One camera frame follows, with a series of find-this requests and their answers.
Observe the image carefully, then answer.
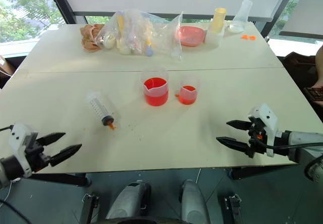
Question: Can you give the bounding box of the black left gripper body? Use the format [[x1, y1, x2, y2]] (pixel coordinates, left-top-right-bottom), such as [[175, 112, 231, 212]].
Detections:
[[24, 138, 52, 173]]

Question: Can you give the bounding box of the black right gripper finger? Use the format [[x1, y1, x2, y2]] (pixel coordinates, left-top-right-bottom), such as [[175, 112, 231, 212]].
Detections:
[[216, 137, 252, 155], [226, 119, 253, 132]]

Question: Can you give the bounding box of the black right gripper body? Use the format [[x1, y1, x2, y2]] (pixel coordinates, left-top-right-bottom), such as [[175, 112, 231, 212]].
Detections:
[[247, 118, 268, 159]]

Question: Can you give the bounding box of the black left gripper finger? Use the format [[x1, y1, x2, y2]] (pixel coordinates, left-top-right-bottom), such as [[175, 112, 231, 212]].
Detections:
[[36, 132, 67, 147], [48, 144, 83, 167]]

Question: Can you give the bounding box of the large clear plastic syringe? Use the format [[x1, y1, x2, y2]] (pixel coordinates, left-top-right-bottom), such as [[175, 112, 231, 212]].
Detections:
[[85, 90, 120, 130]]

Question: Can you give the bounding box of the small beaker with red liquid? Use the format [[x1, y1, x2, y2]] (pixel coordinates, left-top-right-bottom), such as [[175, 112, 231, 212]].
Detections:
[[178, 73, 200, 105]]

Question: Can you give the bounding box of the white translucent plastic cup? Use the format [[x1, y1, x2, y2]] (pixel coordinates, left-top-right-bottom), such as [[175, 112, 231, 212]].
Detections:
[[203, 28, 225, 49]]

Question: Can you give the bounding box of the large beaker with red liquid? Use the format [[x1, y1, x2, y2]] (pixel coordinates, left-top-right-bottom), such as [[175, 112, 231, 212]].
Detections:
[[140, 67, 170, 107]]

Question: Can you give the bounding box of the yellow plastic cup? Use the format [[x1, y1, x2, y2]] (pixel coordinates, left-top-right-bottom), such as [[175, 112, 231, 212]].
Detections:
[[210, 7, 227, 34]]

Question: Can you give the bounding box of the black table leg with clamp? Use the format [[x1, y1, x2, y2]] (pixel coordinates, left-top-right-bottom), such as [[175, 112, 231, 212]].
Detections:
[[221, 193, 244, 224], [79, 193, 99, 224]]

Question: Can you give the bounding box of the silver robot leg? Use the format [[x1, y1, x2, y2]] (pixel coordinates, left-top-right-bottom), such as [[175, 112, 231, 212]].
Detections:
[[105, 180, 152, 220], [180, 179, 211, 224]]

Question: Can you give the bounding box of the cardboard box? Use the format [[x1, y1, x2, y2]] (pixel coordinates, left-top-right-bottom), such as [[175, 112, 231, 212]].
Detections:
[[0, 54, 16, 84]]

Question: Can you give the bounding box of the clear conical flask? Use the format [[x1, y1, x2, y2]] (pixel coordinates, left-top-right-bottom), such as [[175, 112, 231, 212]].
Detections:
[[229, 0, 254, 34]]

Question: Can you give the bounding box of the brown plush toy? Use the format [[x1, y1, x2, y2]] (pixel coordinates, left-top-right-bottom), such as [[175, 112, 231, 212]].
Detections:
[[80, 23, 105, 53]]

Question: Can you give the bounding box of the empty clear plastic bag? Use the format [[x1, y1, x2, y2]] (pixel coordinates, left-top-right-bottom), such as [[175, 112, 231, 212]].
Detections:
[[161, 11, 184, 62]]

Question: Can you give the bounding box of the yellow plastic spoon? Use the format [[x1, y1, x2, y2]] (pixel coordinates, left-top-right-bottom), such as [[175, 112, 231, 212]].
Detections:
[[117, 14, 126, 44]]

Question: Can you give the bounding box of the clear plastic bag with items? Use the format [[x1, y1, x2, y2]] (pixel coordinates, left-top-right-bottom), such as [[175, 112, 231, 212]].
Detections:
[[95, 9, 172, 57]]

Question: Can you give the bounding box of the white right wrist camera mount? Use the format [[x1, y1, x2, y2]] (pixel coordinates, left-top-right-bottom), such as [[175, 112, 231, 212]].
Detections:
[[247, 103, 279, 157]]

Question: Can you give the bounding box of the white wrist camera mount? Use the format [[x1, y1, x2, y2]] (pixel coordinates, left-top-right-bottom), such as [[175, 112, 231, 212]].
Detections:
[[7, 123, 39, 177], [247, 103, 279, 157]]

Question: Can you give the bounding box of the black table frame bar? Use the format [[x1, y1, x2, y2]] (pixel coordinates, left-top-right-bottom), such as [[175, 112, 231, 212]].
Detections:
[[230, 164, 299, 181], [29, 173, 89, 187]]

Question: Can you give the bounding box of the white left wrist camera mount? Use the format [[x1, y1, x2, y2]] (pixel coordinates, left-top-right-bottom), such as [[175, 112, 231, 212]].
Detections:
[[7, 123, 39, 177]]

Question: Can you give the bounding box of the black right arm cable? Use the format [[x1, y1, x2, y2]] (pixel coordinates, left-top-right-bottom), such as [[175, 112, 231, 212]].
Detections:
[[254, 135, 323, 151]]

